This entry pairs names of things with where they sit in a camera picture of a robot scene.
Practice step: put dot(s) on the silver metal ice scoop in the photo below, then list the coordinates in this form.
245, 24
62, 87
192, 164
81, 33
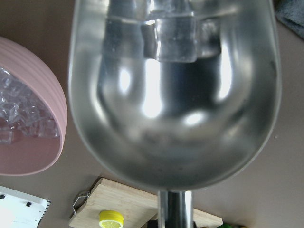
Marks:
174, 95

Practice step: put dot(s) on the pink bowl of ice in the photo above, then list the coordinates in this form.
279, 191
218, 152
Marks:
33, 155

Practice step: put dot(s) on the wooden cutting board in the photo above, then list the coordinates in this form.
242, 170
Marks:
140, 209

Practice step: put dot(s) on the half lemon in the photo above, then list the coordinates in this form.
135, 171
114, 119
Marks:
111, 219

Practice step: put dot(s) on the green lime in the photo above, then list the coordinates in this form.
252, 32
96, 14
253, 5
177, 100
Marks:
226, 225

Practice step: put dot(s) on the grey folded cloth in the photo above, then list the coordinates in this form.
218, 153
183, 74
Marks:
291, 14

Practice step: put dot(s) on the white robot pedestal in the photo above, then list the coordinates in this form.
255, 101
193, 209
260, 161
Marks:
21, 210

